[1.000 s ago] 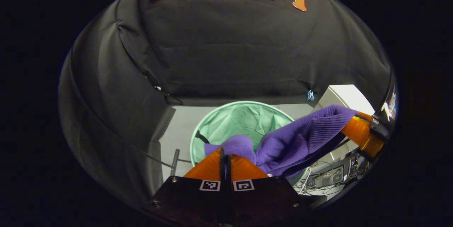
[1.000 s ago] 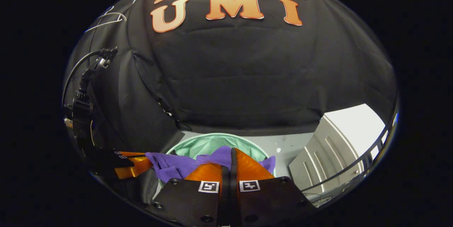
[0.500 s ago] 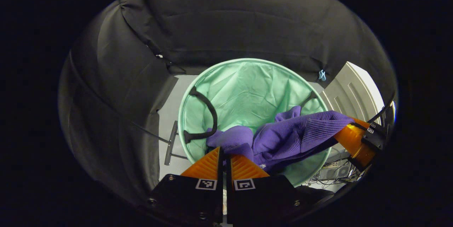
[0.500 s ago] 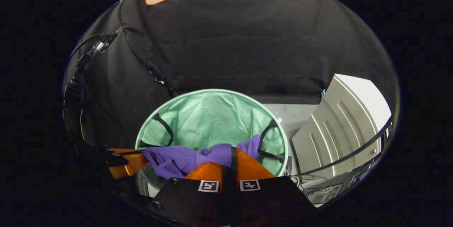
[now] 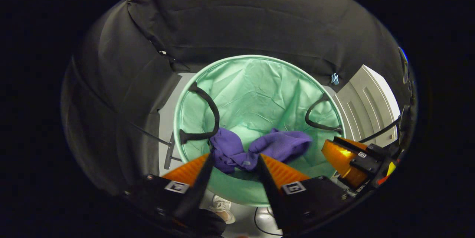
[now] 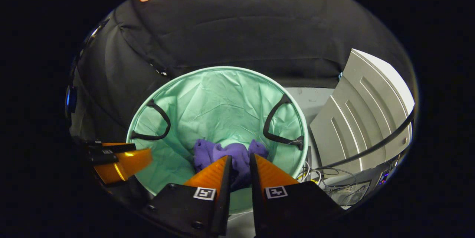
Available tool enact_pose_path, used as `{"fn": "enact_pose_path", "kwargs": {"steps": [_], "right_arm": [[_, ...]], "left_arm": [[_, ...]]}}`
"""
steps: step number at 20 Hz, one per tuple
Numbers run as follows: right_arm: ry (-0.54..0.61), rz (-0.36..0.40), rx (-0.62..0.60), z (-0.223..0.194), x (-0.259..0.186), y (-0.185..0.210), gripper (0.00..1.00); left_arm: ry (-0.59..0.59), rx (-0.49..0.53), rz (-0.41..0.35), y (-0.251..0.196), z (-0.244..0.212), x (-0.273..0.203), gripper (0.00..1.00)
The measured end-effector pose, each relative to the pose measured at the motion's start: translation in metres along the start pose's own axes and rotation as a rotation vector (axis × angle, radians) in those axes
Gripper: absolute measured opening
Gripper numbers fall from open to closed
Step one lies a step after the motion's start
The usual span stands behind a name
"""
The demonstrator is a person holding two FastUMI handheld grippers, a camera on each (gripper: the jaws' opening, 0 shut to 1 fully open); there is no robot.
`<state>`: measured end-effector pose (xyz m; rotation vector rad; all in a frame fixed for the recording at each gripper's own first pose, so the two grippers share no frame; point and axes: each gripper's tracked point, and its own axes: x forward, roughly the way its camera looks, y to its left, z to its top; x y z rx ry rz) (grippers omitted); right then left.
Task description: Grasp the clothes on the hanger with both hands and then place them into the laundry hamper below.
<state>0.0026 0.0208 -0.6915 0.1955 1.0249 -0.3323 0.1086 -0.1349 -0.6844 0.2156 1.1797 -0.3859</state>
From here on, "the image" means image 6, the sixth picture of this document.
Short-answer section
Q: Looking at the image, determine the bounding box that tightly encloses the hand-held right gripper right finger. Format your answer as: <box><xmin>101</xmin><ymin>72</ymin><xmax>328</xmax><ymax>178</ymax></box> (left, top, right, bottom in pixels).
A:
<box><xmin>249</xmin><ymin>153</ymin><xmax>345</xmax><ymax>238</ymax></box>

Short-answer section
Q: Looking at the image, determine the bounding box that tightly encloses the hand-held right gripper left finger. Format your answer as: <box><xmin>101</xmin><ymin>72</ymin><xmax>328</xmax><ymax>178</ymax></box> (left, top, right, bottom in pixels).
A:
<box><xmin>143</xmin><ymin>155</ymin><xmax>233</xmax><ymax>238</ymax></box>

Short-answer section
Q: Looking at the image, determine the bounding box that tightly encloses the purple corduroy shirt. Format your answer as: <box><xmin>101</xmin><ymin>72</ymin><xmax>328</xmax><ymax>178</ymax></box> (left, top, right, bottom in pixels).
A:
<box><xmin>193</xmin><ymin>139</ymin><xmax>269</xmax><ymax>192</ymax></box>

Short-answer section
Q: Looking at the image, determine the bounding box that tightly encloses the green laundry hamper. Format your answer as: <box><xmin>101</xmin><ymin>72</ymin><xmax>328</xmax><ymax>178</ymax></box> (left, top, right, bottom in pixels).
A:
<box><xmin>126</xmin><ymin>66</ymin><xmax>309</xmax><ymax>215</ymax></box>

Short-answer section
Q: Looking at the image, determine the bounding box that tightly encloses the black clothes rack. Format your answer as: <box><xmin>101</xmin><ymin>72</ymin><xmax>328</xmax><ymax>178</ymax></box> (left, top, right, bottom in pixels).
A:
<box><xmin>315</xmin><ymin>108</ymin><xmax>415</xmax><ymax>171</ymax></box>

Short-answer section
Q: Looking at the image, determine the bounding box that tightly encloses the grey computer case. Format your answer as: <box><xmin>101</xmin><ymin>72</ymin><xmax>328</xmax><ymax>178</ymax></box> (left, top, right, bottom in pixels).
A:
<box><xmin>327</xmin><ymin>179</ymin><xmax>373</xmax><ymax>208</ymax></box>

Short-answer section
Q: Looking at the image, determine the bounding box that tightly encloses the white ribbed panel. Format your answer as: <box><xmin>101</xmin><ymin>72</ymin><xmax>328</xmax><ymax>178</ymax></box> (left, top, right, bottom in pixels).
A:
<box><xmin>310</xmin><ymin>48</ymin><xmax>415</xmax><ymax>173</ymax></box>

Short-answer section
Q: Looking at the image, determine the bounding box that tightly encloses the bundle of cables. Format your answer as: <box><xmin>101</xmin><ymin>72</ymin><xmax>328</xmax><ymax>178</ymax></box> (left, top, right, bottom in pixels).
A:
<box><xmin>297</xmin><ymin>158</ymin><xmax>358</xmax><ymax>194</ymax></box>

